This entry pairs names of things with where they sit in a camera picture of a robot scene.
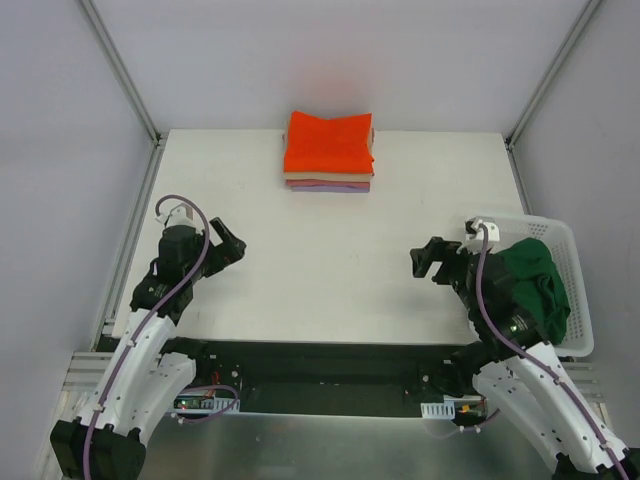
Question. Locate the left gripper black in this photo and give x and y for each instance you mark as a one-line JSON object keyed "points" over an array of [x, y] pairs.
{"points": [[214, 250]]}

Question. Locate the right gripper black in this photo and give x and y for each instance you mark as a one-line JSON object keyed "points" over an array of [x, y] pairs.
{"points": [[445, 263]]}

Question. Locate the green t shirt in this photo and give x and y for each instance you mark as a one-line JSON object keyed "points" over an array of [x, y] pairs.
{"points": [[538, 286]]}

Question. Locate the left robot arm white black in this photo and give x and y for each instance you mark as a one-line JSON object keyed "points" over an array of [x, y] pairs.
{"points": [[108, 437]]}

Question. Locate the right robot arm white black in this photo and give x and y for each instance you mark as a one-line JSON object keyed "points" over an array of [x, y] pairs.
{"points": [[517, 305]]}

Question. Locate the pink folded t shirt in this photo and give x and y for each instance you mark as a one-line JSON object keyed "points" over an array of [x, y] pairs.
{"points": [[327, 184]]}

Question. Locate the lilac folded t shirt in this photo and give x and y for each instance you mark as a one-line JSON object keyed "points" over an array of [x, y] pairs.
{"points": [[331, 188]]}

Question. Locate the beige folded t shirt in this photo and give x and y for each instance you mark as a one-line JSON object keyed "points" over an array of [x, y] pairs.
{"points": [[330, 177]]}

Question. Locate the white plastic basket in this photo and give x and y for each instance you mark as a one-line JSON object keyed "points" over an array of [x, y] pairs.
{"points": [[507, 229]]}

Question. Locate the orange folded t shirt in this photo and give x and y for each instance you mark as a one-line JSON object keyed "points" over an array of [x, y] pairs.
{"points": [[329, 146]]}

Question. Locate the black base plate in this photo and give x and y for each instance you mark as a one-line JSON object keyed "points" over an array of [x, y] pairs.
{"points": [[332, 379]]}

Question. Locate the right white cable duct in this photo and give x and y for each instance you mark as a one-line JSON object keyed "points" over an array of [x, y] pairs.
{"points": [[445, 410]]}

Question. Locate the white cable duct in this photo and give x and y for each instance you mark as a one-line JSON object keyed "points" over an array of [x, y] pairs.
{"points": [[445, 410], [204, 406]]}

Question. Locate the left white cable duct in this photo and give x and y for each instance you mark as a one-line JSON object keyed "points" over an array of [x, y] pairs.
{"points": [[204, 406]]}

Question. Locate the aluminium front rail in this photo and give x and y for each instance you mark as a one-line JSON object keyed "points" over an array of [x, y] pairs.
{"points": [[86, 369]]}

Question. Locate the left aluminium frame post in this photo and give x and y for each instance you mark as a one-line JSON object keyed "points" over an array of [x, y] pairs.
{"points": [[116, 63]]}

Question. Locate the aluminium frame post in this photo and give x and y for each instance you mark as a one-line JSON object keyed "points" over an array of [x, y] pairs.
{"points": [[116, 63], [576, 31]]}

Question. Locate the right aluminium frame post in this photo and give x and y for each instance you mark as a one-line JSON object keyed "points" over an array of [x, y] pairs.
{"points": [[576, 31]]}

